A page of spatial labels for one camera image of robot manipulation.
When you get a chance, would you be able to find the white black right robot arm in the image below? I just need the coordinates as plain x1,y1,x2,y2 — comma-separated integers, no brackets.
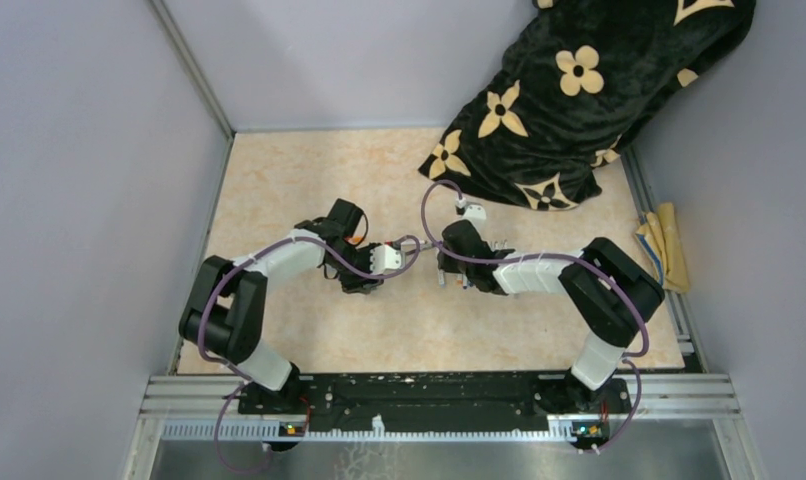
438,220,665,412

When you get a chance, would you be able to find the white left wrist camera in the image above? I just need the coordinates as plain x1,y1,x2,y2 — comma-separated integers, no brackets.
369,244,405,275

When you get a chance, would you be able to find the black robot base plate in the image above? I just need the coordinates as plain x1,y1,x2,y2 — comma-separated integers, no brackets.
238,371,632,433

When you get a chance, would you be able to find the yellow blue folded cloth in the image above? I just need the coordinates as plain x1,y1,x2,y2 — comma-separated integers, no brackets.
634,202,691,294

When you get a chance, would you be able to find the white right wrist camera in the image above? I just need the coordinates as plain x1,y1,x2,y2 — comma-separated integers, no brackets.
455,201,487,223

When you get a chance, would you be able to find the aluminium rail frame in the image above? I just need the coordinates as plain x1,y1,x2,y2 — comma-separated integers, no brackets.
124,371,759,479

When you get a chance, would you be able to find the black cream flower blanket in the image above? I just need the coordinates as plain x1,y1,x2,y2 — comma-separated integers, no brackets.
419,1,756,211

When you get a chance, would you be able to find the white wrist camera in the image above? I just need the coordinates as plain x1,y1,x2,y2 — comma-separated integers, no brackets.
369,244,405,275
455,201,487,223

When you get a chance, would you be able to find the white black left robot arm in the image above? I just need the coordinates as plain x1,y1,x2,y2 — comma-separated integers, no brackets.
178,199,383,414

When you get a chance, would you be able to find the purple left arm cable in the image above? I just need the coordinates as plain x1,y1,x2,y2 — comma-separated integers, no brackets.
197,235,423,477

